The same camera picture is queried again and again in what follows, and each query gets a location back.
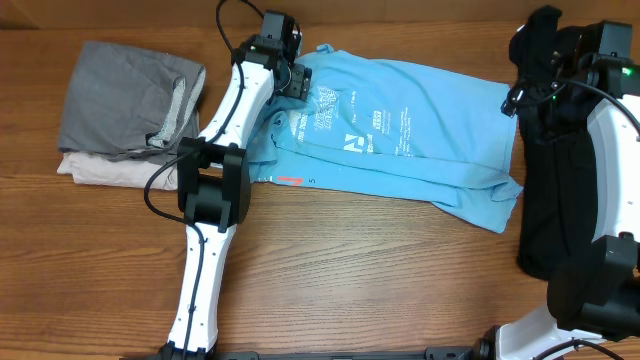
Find light blue t-shirt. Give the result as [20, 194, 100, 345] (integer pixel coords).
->
[248, 45, 522, 233]

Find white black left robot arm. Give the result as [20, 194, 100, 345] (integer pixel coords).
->
[156, 10, 312, 359]

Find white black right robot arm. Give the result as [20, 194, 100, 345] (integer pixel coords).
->
[466, 7, 639, 359]

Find black garment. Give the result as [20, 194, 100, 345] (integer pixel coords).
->
[509, 5, 597, 280]

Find grey folded shorts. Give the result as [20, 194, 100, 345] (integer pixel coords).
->
[58, 41, 206, 164]

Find beige folded garment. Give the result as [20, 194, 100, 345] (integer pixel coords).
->
[57, 152, 161, 188]

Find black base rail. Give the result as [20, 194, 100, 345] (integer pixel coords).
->
[126, 343, 497, 360]

